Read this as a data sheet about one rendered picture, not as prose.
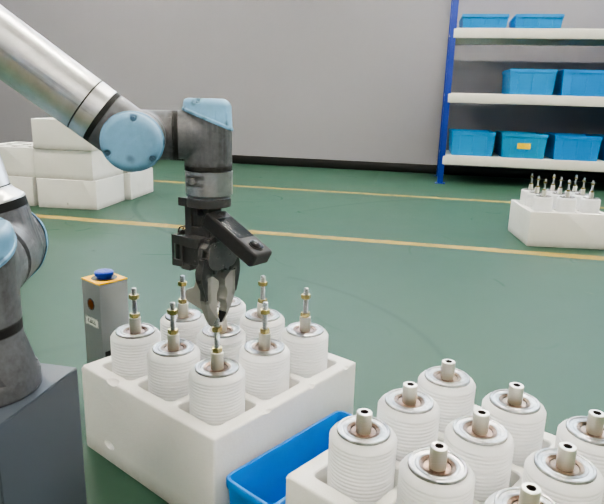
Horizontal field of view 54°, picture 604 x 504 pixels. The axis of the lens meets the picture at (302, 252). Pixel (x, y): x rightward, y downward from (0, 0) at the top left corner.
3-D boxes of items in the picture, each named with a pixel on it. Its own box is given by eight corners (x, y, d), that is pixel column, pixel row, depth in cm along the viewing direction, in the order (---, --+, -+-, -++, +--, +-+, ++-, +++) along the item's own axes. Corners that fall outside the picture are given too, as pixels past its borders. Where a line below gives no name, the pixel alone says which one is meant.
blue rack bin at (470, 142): (447, 150, 574) (449, 128, 569) (487, 152, 568) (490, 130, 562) (449, 154, 527) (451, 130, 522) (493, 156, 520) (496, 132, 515)
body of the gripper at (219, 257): (202, 259, 103) (201, 191, 100) (241, 268, 99) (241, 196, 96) (170, 269, 97) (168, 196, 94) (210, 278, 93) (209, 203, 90)
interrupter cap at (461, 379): (456, 394, 95) (456, 390, 95) (415, 378, 100) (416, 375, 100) (477, 379, 101) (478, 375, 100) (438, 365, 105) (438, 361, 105)
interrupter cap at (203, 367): (233, 381, 97) (233, 377, 97) (188, 377, 98) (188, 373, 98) (243, 362, 104) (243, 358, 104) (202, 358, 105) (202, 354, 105)
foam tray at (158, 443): (214, 537, 97) (213, 440, 93) (86, 445, 121) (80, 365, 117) (352, 439, 126) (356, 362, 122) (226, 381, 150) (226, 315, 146)
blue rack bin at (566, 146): (540, 154, 557) (543, 132, 551) (583, 156, 550) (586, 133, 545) (552, 159, 509) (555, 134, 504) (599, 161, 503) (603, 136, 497)
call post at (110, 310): (106, 419, 131) (98, 286, 123) (89, 408, 135) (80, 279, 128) (133, 407, 136) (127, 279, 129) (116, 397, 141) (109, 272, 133)
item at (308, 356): (289, 396, 129) (291, 318, 125) (331, 405, 126) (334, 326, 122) (271, 417, 121) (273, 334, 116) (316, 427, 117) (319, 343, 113)
